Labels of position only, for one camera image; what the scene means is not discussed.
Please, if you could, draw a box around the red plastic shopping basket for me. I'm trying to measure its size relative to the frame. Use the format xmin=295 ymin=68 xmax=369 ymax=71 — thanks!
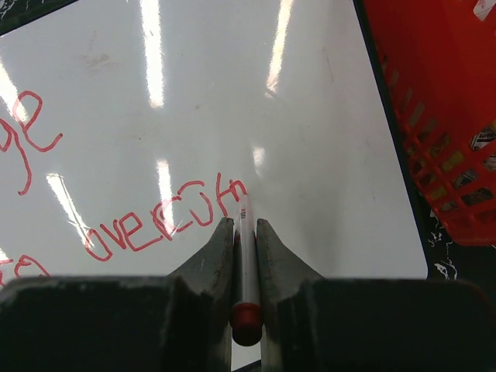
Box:
xmin=365 ymin=1 xmax=495 ymax=246

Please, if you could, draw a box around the red whiteboard marker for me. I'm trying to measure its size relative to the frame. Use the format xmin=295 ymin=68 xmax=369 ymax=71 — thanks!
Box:
xmin=229 ymin=195 xmax=263 ymax=346

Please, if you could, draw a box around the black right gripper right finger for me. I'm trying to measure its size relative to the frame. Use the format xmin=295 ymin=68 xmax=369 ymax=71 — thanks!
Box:
xmin=257 ymin=219 xmax=495 ymax=371

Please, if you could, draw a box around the white whiteboard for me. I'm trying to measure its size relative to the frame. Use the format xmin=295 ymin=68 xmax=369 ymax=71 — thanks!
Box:
xmin=0 ymin=0 xmax=431 ymax=369

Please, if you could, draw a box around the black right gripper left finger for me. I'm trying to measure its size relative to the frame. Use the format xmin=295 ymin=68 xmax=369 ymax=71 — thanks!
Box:
xmin=1 ymin=218 xmax=233 ymax=371

